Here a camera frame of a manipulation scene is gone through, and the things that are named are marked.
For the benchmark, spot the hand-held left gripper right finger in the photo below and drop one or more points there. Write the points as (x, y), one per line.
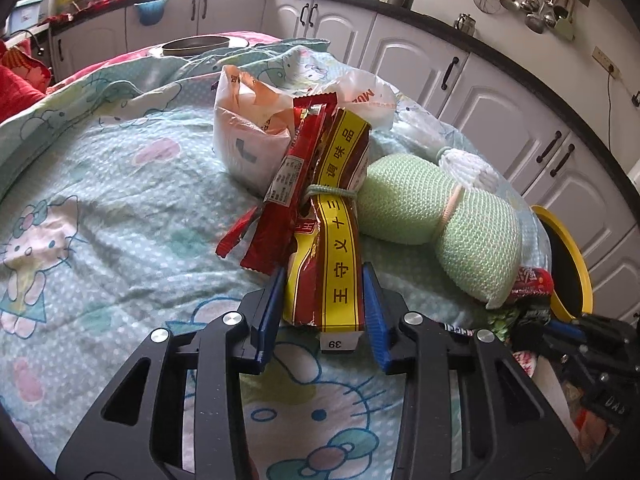
(375, 320)

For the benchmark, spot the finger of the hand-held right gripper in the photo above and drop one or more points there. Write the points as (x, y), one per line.
(530, 330)
(567, 330)

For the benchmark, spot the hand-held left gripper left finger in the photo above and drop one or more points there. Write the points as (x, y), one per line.
(270, 325)

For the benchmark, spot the red candy tube wrapper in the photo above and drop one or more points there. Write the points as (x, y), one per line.
(532, 282)

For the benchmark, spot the yellow-rimmed black trash bin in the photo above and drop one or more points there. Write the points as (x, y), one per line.
(582, 270)

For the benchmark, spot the red yellow seasoning packet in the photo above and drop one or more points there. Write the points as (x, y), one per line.
(340, 240)

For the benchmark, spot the green snack wrapper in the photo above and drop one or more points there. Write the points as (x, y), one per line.
(502, 322)

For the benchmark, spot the green knitted scrubber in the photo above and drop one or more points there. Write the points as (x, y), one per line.
(465, 240)

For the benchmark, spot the red sausage wrapper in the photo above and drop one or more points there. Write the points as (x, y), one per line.
(295, 160)

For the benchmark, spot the cartoon printed blanket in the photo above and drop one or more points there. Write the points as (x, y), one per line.
(125, 220)

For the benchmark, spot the white plastic bag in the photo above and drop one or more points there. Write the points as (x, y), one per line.
(240, 140)

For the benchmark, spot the white kitchen cabinets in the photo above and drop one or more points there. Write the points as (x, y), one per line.
(500, 105)

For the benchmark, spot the round dark metal pan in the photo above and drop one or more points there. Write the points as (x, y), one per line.
(195, 46)

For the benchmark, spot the row of hanging kitchen utensils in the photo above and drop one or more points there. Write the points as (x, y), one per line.
(535, 5)

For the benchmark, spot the red pillow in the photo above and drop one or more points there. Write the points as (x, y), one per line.
(20, 85)

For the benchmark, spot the red cloth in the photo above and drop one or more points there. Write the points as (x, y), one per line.
(95, 7)

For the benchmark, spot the blue storage box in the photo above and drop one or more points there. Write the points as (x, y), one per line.
(25, 15)

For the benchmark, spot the wall power socket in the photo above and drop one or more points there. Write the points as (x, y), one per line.
(606, 61)

